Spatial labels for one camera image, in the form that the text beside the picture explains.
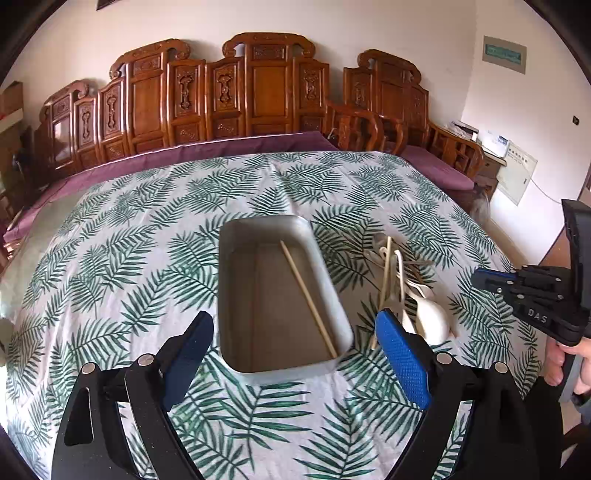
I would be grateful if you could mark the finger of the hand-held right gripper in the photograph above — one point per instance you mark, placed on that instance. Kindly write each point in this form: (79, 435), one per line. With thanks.
(491, 275)
(501, 289)

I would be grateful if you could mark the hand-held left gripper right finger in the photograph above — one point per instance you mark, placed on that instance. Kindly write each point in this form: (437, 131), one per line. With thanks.
(404, 362)

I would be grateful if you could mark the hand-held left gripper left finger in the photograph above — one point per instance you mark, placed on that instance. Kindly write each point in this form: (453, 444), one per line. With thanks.
(191, 353)

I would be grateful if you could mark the pale wooden chopstick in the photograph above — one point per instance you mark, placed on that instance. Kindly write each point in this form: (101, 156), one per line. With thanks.
(382, 286)
(307, 295)

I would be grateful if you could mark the grey metal tray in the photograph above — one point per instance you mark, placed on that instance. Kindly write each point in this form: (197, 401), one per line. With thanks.
(258, 300)

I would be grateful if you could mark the white plastic fork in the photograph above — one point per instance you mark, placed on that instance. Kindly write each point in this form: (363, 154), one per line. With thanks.
(383, 252)

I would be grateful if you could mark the person's right hand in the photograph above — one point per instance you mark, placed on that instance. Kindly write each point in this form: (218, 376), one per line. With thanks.
(554, 367)

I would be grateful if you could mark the brown wooden board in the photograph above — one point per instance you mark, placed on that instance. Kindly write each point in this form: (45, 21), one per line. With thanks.
(556, 256)

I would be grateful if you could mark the brown wooden chopstick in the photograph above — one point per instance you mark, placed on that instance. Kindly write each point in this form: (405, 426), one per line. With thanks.
(418, 276)

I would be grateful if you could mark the wooden side table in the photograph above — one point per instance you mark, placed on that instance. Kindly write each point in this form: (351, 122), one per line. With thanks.
(490, 173)

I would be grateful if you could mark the white distribution box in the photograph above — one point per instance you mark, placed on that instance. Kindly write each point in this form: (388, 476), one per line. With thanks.
(519, 173)

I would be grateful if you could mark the leaf-print tablecloth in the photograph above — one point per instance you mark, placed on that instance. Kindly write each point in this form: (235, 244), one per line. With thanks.
(138, 258)

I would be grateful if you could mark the small purple seat cushion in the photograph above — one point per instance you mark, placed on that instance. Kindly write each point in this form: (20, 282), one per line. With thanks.
(438, 168)

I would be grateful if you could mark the white box with blue print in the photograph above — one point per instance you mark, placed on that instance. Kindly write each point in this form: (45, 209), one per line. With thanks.
(493, 144)

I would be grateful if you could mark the flat white box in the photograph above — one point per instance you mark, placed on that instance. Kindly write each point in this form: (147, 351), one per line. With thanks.
(464, 129)

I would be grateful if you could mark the long purple seat cushion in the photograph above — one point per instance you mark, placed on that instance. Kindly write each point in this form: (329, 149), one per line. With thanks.
(138, 164)

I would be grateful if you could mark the carved wooden armchair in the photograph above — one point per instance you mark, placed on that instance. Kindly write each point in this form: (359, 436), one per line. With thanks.
(392, 92)

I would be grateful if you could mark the carved wooden sofa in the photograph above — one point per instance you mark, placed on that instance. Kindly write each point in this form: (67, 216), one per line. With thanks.
(147, 101)

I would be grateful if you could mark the cardboard box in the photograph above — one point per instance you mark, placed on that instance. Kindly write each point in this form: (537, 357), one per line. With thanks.
(10, 99)

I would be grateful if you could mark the grey-green wall panel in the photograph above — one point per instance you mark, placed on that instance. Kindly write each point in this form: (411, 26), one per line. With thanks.
(504, 54)

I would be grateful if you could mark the dark wall frame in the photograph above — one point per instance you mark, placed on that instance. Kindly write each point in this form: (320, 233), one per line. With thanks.
(120, 3)

